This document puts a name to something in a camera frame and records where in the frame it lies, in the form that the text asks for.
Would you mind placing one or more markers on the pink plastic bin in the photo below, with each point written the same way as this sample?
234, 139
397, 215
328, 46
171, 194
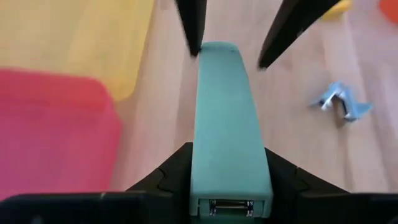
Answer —
46, 140

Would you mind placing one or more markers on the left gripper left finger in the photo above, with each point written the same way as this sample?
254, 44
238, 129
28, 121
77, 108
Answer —
178, 174

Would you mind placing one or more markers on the yellow plastic bin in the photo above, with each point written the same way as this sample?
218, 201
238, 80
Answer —
62, 37

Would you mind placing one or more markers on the red tape roll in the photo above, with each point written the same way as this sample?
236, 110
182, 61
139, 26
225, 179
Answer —
390, 7

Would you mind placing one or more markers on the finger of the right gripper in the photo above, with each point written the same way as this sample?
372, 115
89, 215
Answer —
193, 25
292, 28

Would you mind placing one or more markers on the mint green stapler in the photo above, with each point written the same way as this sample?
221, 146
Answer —
228, 124

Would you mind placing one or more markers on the yellow mini stapler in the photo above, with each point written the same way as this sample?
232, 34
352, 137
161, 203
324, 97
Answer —
337, 9

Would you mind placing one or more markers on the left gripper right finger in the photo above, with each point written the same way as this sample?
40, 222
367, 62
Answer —
283, 180

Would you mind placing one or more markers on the light blue staple remover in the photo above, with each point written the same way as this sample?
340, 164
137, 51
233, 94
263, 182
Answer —
337, 90

